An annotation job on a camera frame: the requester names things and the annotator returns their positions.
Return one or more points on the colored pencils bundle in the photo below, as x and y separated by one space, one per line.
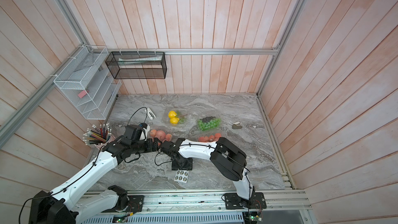
98 135

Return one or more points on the white wire mesh shelf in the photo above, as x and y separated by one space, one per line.
84 71

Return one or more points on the pink pencil cup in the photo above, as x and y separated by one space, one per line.
100 146

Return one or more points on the paper in black basket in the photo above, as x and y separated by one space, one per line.
143 60

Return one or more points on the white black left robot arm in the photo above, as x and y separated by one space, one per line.
62 205

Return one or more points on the pink eraser block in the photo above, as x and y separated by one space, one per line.
82 94

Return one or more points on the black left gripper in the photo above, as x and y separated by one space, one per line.
150 148

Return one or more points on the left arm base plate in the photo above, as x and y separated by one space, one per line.
133 205

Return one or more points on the small grey tape dispenser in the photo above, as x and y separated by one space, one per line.
237 125

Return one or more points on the black wire mesh basket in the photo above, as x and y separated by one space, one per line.
136 72

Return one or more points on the clear box of grapes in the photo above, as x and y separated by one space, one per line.
208 123

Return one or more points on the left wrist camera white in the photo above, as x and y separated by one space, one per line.
145 128

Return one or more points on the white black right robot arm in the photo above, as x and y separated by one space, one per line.
223 154

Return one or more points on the aluminium front rail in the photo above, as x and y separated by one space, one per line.
201 201

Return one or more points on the clear box of small peaches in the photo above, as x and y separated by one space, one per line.
160 135

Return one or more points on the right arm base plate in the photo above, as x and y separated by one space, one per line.
233 201

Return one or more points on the clear box of red apples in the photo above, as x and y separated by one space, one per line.
210 138

